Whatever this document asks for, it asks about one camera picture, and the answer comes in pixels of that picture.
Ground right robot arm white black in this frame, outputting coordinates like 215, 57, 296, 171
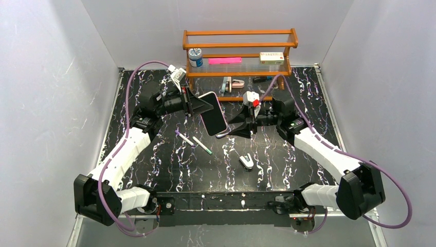
230, 91, 386, 220

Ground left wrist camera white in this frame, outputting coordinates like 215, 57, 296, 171
168, 65, 186, 92

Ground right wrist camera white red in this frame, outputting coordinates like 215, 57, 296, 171
243, 91, 260, 108

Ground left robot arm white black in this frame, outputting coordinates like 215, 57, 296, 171
74, 81, 214, 226

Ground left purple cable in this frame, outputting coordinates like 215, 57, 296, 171
98, 60, 170, 238

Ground white red box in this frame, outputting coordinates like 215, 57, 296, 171
259, 52, 285, 65

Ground dark object on lower shelf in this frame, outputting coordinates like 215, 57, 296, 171
252, 76, 273, 83

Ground pink white stapler on shelf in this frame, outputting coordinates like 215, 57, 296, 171
231, 79, 245, 89

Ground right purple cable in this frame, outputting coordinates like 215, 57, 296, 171
259, 73, 413, 236

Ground green capped marker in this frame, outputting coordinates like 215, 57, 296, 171
192, 136, 212, 155

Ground purple cable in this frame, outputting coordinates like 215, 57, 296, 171
98, 60, 170, 238
259, 73, 413, 236

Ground blue lidded jar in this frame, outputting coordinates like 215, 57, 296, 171
188, 48, 203, 67

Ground phone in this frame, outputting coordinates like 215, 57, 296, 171
199, 92, 228, 136

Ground pink flat box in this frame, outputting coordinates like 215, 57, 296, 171
208, 57, 242, 65

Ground purple capped marker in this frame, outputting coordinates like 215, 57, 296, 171
175, 130, 195, 147

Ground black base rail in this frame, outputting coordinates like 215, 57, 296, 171
134, 190, 328, 229

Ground orange wooden shelf rack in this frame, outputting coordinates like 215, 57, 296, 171
182, 28, 299, 89

